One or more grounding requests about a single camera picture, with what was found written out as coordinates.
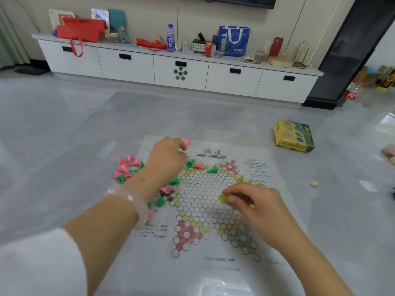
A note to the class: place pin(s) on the open snack bag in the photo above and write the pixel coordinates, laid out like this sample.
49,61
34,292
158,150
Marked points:
249,59

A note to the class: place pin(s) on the red folded umbrella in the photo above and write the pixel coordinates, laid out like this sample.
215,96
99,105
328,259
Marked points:
149,44

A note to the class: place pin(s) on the small cartoon doll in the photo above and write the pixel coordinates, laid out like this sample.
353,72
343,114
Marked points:
158,40

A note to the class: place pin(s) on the blue-label water bottle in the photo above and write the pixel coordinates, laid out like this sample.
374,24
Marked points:
170,40

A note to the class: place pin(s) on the black glass cabinet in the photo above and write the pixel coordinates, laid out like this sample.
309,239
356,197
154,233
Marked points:
351,55

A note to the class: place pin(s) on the glass cup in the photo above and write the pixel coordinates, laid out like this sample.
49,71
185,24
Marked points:
259,57

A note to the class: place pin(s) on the blue tote bag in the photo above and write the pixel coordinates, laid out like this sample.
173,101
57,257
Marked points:
234,46

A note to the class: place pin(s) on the checkers board sheet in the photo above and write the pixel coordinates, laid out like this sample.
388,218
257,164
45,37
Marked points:
216,268

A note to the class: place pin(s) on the small glass jar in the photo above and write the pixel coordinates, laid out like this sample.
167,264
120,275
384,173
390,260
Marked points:
219,54

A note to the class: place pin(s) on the black white checkered box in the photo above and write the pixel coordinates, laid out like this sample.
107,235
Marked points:
198,46

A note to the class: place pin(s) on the white printed card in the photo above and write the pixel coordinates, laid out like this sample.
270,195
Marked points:
100,15

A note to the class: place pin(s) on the teal cloth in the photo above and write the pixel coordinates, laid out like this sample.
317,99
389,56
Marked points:
117,19

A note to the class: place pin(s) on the black floor mat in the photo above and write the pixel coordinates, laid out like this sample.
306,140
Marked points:
31,71

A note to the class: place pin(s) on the red vase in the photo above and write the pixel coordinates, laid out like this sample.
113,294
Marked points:
276,47

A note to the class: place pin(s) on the person's right forearm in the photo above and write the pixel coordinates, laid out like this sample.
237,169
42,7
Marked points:
308,268

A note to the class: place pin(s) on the pile of mixed cone pieces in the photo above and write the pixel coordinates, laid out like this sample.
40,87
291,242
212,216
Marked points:
129,169

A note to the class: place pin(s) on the beige picture frame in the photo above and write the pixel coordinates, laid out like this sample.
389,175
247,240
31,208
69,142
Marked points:
55,15

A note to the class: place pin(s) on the red-label cola bottle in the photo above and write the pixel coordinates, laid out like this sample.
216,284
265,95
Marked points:
351,95

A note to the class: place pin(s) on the small pink-capped bottle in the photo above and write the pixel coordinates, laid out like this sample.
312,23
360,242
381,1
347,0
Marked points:
123,36

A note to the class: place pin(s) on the person's left forearm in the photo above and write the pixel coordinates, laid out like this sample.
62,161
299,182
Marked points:
102,237

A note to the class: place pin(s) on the pink book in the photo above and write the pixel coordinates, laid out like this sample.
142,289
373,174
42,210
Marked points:
389,149

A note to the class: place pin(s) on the white TV cabinet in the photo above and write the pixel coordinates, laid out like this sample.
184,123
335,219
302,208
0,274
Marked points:
126,66

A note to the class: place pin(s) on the red soda can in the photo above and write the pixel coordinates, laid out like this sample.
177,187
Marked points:
208,49

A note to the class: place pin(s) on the yellow black carton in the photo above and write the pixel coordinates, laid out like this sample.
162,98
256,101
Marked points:
388,80

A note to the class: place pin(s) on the round wooden box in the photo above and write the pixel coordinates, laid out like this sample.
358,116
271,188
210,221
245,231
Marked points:
280,62

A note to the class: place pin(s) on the grey-green curtain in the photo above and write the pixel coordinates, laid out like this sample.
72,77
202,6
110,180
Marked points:
10,36

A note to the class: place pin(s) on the black television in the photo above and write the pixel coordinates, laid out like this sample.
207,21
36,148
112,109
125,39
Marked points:
234,1

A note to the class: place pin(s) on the yellow green cardboard box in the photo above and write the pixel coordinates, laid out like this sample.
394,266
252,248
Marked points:
293,136

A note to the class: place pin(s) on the red fabric bag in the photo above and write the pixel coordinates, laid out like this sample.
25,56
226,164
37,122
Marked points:
81,30

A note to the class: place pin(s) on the person's left hand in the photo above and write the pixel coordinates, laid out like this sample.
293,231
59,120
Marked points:
165,163

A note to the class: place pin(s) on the small beige bead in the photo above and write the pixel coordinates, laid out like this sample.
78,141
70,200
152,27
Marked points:
314,184

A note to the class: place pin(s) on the person's right hand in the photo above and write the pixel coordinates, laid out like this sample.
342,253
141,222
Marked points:
265,212

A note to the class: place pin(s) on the white paper cup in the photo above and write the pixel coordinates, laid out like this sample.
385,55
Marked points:
178,46

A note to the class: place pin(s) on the yellow-green cone game pieces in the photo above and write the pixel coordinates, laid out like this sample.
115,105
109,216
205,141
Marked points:
243,180

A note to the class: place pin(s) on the clear plastic tray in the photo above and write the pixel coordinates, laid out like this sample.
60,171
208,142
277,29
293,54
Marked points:
219,288

